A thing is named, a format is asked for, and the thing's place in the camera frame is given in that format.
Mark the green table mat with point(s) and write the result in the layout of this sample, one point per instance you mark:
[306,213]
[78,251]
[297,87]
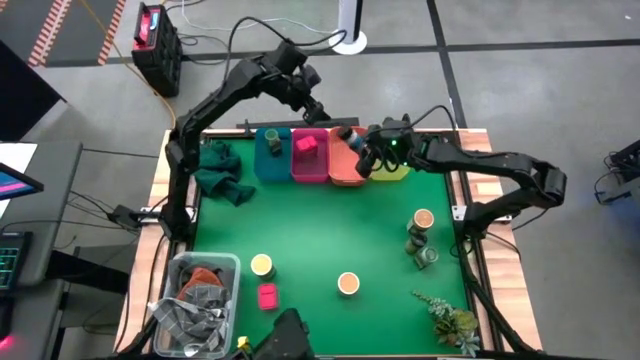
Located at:
[325,225]

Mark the pink plastic bin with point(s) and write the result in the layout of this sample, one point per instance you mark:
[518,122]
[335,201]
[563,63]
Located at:
[310,170]

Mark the black flat bar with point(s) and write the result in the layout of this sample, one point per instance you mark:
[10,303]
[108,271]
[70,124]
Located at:
[280,123]

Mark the computer monitor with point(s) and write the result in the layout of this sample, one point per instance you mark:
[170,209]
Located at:
[15,184]

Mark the clear plastic tub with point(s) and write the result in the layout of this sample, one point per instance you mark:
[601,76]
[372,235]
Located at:
[232,270]

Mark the black and red toolbox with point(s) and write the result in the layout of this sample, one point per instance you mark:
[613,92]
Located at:
[157,55]

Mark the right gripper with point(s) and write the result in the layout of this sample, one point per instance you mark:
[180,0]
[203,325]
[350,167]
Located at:
[387,145]

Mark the artificial succulent plant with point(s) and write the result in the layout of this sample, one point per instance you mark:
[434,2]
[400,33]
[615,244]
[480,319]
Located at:
[452,322]

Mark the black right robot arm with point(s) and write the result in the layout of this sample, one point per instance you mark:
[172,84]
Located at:
[500,162]

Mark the tan-lid seasoning jar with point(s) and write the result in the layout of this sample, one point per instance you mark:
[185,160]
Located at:
[261,264]
[423,219]
[348,283]

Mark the white pole stand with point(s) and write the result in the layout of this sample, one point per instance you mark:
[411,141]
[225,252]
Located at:
[348,42]

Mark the blue plastic bin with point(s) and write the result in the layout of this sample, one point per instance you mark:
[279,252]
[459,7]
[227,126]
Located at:
[265,165]

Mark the dark green cloth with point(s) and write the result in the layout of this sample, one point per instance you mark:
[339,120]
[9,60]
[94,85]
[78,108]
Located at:
[217,165]

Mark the orange cloth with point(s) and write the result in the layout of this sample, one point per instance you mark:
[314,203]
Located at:
[202,280]

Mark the backlit keyboard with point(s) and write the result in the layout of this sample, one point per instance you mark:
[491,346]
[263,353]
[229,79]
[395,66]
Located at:
[12,260]

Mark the black panel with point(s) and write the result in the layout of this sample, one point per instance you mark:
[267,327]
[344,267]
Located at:
[20,100]

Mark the grey desk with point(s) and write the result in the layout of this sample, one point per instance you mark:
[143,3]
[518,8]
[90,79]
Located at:
[55,200]

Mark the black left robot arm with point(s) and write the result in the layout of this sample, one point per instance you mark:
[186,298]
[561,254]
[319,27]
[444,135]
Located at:
[210,105]

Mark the grey plaid cloth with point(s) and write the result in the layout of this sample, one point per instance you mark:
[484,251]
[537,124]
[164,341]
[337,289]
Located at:
[190,320]

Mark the white paper sheet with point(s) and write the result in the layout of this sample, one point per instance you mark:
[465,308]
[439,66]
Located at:
[15,152]

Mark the orange plastic bin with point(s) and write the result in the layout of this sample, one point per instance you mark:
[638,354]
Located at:
[342,165]

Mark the black bulky object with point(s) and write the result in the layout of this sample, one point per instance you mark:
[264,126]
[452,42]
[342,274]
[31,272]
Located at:
[287,337]

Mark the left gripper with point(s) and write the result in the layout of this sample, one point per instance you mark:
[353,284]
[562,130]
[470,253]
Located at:
[304,87]

